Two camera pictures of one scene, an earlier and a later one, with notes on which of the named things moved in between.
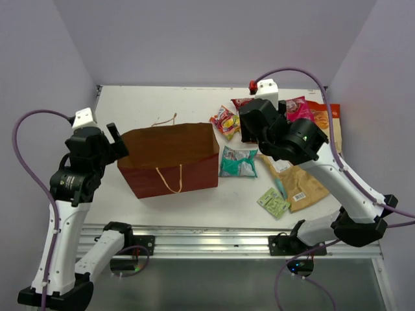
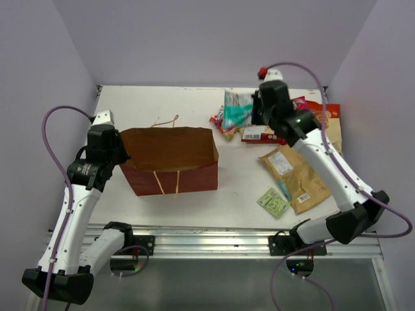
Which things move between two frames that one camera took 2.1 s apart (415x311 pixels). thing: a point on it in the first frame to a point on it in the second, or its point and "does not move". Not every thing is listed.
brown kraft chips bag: [301, 185] does not move
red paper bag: [167, 158] does not move
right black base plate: [292, 245] does not move
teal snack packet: [238, 163] to [237, 109]
